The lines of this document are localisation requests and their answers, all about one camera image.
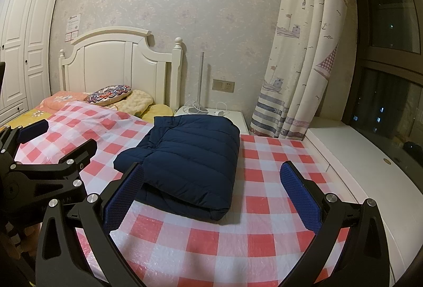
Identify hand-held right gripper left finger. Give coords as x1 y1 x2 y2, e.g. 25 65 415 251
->
35 161 146 287

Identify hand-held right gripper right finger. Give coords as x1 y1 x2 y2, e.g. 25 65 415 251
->
279 161 390 287

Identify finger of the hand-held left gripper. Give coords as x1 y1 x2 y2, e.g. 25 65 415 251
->
0 118 51 159
15 138 99 182

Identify navy puffer jacket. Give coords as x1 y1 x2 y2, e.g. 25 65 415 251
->
113 114 241 225

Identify yellow floral bedsheet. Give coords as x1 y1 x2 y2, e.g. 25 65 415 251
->
3 102 57 127

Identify pink white checkered sheet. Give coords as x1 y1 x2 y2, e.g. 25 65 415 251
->
15 100 361 287

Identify pink pillow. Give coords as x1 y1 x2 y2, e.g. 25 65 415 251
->
43 90 91 109

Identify floral embroidered cushion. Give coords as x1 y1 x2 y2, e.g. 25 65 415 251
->
84 85 133 107

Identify white window bench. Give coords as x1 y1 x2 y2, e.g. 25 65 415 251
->
304 117 423 287

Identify white wardrobe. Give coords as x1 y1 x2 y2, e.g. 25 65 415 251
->
0 0 62 124

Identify cream quilted pillow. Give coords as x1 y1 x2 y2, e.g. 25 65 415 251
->
114 89 155 116

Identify yellow pillow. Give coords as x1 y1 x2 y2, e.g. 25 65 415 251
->
140 104 174 119

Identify white nightstand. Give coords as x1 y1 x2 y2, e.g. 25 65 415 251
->
174 107 250 136

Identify white wooden headboard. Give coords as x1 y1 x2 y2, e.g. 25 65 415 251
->
59 26 184 109

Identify black object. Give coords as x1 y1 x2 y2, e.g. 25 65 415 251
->
401 141 423 154

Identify dark window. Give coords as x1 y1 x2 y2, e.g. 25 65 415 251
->
342 0 423 155

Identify slim white table lamp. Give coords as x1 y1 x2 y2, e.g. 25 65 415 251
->
188 52 209 114

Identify boat print curtain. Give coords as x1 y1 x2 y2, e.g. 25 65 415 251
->
249 0 359 142

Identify white wall notice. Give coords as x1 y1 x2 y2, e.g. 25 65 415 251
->
68 13 82 33

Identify gold wall outlet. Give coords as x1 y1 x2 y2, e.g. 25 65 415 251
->
212 79 235 91

